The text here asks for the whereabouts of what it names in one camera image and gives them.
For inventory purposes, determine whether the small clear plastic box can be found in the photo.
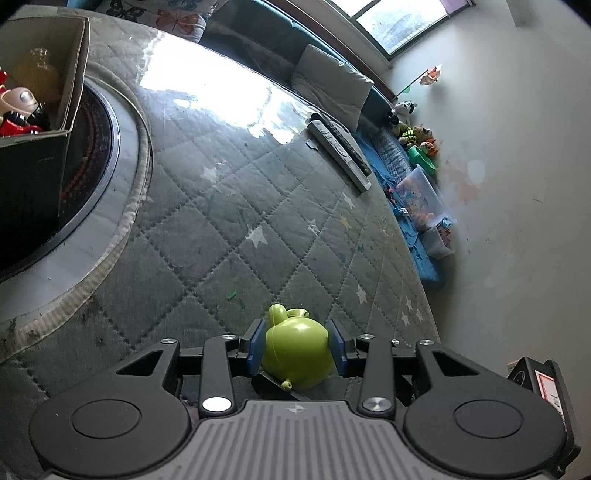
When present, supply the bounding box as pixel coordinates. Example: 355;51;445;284
422;225;456;260

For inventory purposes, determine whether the white remote control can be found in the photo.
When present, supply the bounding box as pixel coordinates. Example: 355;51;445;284
307;120;372;193

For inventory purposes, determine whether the grey cushion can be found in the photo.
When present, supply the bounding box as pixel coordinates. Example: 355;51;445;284
291;44;375;133

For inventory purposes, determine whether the butterfly print cushion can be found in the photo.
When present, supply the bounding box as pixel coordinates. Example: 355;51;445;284
95;0;221;45

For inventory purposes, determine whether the paper pinwheel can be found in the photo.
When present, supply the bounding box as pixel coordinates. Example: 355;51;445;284
394;64;445;100

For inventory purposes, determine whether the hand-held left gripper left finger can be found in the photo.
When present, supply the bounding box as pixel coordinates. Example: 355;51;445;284
115;318;267;418

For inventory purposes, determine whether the yellow plastic bottle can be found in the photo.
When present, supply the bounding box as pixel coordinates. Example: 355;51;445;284
11;47;64;106

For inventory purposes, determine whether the cardboard box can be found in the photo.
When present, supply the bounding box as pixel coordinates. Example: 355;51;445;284
0;17;91;234

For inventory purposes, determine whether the grey quilted desktop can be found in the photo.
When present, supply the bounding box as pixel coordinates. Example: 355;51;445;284
0;4;439;480

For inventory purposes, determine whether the green plastic container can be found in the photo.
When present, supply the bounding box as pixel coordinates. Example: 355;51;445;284
407;143;437;175

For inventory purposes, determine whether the window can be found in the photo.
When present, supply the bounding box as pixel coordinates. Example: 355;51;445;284
323;0;476;70

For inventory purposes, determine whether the black and white plush toy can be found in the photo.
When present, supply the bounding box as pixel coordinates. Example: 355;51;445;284
392;100;419;126

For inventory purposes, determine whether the clear plastic toy bin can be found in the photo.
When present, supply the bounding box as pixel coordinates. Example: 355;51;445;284
394;165;445;228

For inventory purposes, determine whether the black remote control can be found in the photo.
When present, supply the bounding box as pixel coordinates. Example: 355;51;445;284
310;112;373;177

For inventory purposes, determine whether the red doll toy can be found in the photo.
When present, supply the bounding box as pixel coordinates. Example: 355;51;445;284
0;68;51;137

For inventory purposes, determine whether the teal sofa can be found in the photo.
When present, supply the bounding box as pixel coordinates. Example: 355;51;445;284
198;0;404;144

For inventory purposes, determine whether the pile of plush toys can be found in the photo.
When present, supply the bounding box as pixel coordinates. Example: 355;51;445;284
392;122;439;155

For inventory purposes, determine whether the round black table heater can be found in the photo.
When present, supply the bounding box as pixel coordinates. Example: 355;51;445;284
0;76;154;326

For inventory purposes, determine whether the blue floor mat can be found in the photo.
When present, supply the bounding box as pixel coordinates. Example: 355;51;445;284
355;129;443;291

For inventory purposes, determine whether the green round toy figure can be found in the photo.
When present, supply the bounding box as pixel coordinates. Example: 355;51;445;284
261;303;336;392

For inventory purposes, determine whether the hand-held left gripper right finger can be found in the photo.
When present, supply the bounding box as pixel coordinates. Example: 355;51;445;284
325;318;481;418

